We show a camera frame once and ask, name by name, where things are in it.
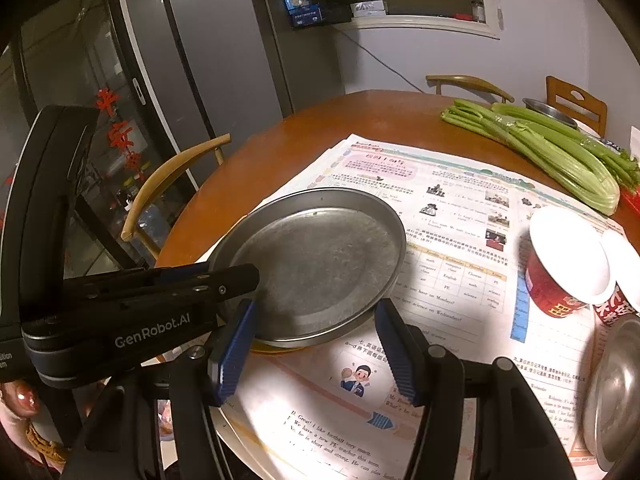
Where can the small metal dish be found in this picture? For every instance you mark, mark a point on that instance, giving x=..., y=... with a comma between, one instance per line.
x=547, y=107

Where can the round metal plate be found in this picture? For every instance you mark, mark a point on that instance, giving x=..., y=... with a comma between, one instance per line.
x=325, y=260

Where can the curved wooden armchair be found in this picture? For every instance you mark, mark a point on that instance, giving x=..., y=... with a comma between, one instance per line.
x=160, y=175
x=465, y=81

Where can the white flat box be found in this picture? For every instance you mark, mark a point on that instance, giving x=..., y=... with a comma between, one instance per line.
x=367, y=8

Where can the blue box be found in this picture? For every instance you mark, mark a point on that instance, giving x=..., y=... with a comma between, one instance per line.
x=302, y=10

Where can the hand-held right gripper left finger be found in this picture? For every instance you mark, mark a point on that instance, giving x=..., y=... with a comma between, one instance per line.
x=235, y=345

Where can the person's left hand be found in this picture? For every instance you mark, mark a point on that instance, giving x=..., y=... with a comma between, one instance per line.
x=20, y=400

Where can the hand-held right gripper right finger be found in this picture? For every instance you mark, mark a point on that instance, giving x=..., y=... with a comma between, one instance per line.
x=400, y=355

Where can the printed newspaper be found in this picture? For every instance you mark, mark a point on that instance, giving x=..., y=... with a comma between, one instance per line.
x=450, y=270

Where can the grey refrigerator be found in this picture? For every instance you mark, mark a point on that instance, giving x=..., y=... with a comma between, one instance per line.
x=210, y=60

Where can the celery bunch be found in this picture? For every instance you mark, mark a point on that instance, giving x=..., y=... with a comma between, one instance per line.
x=550, y=155

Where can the glass door with red decoration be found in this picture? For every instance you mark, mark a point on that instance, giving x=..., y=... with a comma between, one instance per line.
x=90, y=135

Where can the yellow shell-shaped plate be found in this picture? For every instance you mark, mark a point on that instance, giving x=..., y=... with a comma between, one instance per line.
x=280, y=349

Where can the stainless steel bowl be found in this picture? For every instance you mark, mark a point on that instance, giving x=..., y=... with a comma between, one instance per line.
x=615, y=390

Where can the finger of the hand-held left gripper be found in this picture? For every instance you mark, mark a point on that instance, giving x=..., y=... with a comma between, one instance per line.
x=225, y=282

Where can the wooden chair with cutout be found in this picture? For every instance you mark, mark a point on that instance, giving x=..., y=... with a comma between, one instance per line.
x=557, y=105

